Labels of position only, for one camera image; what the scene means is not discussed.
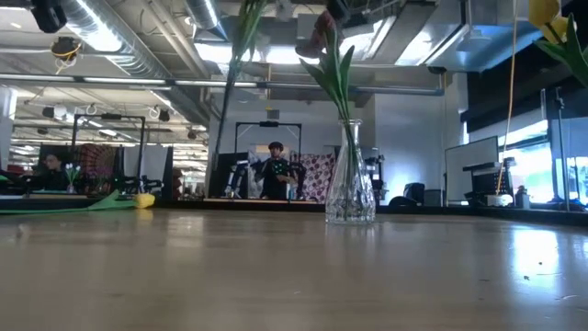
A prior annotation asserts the black pole stand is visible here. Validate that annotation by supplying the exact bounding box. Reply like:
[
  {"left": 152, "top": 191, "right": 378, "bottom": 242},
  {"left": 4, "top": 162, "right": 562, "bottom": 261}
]
[{"left": 552, "top": 86, "right": 571, "bottom": 212}]

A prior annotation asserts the black equipment shelf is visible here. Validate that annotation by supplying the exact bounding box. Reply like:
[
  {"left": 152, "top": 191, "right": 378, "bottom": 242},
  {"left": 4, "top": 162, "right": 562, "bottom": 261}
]
[{"left": 461, "top": 157, "right": 516, "bottom": 208}]

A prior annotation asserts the dark red tulip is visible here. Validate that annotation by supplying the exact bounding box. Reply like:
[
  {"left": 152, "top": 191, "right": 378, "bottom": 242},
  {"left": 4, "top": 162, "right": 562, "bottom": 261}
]
[{"left": 295, "top": 39, "right": 359, "bottom": 217}]

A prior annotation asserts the small vase with white tulips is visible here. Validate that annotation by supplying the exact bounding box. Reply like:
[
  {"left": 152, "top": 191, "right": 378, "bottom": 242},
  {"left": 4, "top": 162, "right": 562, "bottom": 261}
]
[{"left": 65, "top": 163, "right": 82, "bottom": 194}]

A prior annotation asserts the bright ceiling light panel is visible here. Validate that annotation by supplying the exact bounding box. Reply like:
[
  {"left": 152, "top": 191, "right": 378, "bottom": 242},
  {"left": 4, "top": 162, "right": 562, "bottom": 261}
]
[{"left": 194, "top": 42, "right": 331, "bottom": 66}]

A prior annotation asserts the seated person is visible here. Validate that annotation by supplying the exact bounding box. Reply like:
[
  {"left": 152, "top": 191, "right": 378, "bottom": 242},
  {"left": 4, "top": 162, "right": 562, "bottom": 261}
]
[{"left": 40, "top": 153, "right": 70, "bottom": 192}]

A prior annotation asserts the ceiling cable reel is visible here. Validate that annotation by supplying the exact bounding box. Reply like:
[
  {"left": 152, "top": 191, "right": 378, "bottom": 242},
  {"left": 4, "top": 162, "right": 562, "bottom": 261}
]
[{"left": 50, "top": 35, "right": 84, "bottom": 74}]

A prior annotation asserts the black metal frame rig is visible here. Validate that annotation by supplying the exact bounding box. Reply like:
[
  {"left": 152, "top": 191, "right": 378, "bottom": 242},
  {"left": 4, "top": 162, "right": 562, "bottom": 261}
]
[
  {"left": 71, "top": 113, "right": 147, "bottom": 199},
  {"left": 232, "top": 120, "right": 303, "bottom": 200}
]

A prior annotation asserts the large silver spiral duct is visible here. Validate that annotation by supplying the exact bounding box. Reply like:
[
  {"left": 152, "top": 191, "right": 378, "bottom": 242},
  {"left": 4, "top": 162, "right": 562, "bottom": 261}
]
[{"left": 59, "top": 0, "right": 212, "bottom": 125}]

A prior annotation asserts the grey ceiling box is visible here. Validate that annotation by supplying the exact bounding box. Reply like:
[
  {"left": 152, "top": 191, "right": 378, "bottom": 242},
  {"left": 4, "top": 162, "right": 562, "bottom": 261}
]
[{"left": 296, "top": 12, "right": 328, "bottom": 42}]

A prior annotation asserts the red mandala tapestry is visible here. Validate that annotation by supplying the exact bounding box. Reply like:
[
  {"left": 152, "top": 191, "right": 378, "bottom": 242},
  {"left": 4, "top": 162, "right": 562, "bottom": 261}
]
[{"left": 75, "top": 143, "right": 116, "bottom": 192}]

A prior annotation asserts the black office chair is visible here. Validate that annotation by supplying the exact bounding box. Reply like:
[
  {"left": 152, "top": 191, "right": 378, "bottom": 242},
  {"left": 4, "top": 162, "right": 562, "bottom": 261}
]
[{"left": 388, "top": 182, "right": 426, "bottom": 208}]

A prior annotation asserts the pink patterned cloth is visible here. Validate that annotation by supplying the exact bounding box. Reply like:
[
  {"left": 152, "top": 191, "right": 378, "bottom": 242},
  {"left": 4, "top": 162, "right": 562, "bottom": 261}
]
[{"left": 293, "top": 153, "right": 336, "bottom": 203}]

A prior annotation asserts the grey horizontal ceiling pipe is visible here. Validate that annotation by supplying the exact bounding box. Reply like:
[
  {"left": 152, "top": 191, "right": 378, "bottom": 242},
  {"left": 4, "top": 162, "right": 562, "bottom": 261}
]
[{"left": 0, "top": 72, "right": 445, "bottom": 97}]

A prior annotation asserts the black panel screen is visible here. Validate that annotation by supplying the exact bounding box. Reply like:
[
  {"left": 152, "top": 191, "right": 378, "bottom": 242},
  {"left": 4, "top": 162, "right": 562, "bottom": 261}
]
[{"left": 209, "top": 152, "right": 250, "bottom": 199}]

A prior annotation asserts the whiteboard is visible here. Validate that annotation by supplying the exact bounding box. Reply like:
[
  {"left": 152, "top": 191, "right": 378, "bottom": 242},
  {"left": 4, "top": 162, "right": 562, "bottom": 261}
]
[{"left": 444, "top": 135, "right": 500, "bottom": 204}]

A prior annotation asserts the small grey bottle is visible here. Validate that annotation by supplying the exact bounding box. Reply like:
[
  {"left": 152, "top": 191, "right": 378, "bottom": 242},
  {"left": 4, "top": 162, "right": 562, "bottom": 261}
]
[{"left": 514, "top": 185, "right": 530, "bottom": 211}]

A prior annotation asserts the grey waste bin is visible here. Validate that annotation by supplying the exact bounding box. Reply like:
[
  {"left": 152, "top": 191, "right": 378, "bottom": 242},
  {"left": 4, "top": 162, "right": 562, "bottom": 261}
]
[{"left": 423, "top": 188, "right": 444, "bottom": 208}]

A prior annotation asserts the red tulip with large leaves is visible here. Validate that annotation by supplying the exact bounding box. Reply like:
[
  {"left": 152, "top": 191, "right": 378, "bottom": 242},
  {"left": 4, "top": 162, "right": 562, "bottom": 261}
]
[{"left": 299, "top": 29, "right": 364, "bottom": 217}]

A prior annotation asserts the yellow hanging cable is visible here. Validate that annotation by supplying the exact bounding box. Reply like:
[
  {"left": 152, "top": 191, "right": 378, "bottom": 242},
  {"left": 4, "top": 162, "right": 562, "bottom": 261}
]
[{"left": 494, "top": 0, "right": 522, "bottom": 197}]

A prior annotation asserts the small silver spiral duct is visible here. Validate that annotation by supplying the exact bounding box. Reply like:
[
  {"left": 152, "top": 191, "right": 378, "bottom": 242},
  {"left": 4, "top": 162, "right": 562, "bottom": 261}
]
[{"left": 185, "top": 0, "right": 227, "bottom": 41}]

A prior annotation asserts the clear cut glass vase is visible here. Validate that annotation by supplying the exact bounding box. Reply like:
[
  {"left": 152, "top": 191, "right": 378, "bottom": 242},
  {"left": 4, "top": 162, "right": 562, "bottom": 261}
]
[{"left": 324, "top": 119, "right": 377, "bottom": 225}]

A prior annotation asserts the black machine on counter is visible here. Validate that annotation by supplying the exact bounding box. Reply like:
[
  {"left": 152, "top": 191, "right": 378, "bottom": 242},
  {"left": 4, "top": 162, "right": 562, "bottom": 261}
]
[{"left": 362, "top": 145, "right": 386, "bottom": 207}]

